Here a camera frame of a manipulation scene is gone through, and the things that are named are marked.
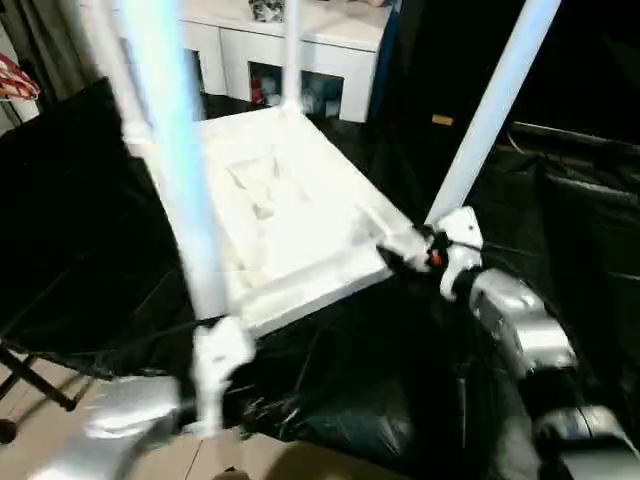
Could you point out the red patterned cloth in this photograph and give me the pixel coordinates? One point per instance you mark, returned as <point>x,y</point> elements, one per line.
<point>17,80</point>

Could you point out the white plastic table top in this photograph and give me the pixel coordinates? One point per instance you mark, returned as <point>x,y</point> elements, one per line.
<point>280,225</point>

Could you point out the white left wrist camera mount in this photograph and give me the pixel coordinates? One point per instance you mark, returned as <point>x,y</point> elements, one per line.
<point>220,360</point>

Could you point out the grey curtain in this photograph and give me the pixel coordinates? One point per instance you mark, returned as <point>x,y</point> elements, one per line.
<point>60,50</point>

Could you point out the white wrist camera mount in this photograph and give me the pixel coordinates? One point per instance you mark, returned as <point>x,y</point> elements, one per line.
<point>462,235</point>
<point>220,360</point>

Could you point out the black glossy mat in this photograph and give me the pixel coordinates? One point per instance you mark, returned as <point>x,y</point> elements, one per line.
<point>375,390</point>

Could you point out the dark blue hanging cloth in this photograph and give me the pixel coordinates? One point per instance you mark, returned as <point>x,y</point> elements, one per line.
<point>382,75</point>

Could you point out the dark robot foot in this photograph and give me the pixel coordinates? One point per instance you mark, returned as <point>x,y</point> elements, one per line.
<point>230,474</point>

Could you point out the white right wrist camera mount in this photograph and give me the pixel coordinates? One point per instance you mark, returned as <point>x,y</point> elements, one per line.
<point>462,235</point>

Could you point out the white cabinet with glass doors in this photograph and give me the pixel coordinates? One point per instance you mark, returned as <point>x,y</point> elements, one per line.
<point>325,55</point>

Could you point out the small tan label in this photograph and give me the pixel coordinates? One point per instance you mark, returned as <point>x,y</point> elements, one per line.
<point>443,120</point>

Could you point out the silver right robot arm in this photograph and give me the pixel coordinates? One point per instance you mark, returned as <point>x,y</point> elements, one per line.
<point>525,320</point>

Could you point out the black rubber stand foot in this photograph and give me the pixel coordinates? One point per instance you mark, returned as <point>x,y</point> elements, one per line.
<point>7,429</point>

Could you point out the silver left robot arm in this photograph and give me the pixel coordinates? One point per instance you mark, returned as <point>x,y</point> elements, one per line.
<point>115,425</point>

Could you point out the black folding stand frame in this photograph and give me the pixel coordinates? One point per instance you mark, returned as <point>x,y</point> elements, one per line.
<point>35,380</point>

